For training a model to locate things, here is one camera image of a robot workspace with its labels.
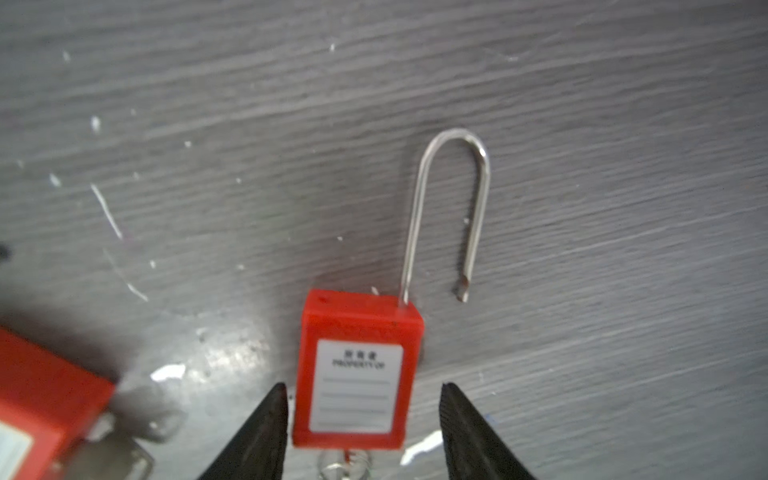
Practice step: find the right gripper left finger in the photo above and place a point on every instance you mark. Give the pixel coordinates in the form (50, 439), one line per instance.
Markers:
(257, 451)

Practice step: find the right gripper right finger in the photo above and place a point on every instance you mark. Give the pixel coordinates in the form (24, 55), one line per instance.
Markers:
(472, 448)

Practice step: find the red padlock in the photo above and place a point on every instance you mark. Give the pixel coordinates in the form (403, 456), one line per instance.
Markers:
(358, 352)
(55, 420)

